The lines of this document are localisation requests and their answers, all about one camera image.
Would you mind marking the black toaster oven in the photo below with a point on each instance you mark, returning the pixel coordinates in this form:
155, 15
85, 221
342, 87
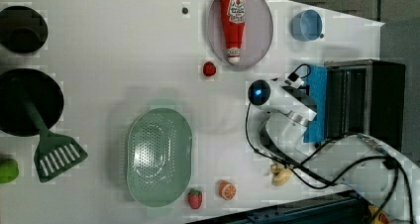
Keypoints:
358, 96

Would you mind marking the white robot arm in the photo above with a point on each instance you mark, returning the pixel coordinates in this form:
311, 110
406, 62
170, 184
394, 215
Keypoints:
372, 168

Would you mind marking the small red strawberry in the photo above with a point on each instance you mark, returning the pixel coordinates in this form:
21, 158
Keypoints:
209, 69

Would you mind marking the green perforated colander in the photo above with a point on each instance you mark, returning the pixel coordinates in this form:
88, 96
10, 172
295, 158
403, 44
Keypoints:
159, 157

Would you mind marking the grey round plate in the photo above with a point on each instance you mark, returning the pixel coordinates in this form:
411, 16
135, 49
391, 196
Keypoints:
257, 35

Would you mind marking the orange slice toy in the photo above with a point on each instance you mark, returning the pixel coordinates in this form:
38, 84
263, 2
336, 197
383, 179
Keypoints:
227, 190

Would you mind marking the large red strawberry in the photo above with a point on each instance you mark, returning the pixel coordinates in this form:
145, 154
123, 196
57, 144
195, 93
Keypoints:
194, 198

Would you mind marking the peeled banana toy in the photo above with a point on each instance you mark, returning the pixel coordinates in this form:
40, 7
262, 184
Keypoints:
280, 174

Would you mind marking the red ketchup bottle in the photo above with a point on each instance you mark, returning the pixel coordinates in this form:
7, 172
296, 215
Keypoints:
233, 18

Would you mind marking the blue bowl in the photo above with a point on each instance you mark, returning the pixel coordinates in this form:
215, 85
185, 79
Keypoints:
306, 26

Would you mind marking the green slotted spatula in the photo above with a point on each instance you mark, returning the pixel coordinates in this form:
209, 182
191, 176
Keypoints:
55, 153

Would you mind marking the large black pan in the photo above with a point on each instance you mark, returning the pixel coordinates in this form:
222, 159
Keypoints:
26, 84

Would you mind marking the dark blue crate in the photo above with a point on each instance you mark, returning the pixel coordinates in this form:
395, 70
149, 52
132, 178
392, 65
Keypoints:
340, 208

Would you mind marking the small black pot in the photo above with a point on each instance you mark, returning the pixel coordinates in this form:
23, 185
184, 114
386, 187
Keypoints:
22, 29

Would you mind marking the green pepper toy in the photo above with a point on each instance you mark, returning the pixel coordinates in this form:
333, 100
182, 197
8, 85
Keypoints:
9, 170

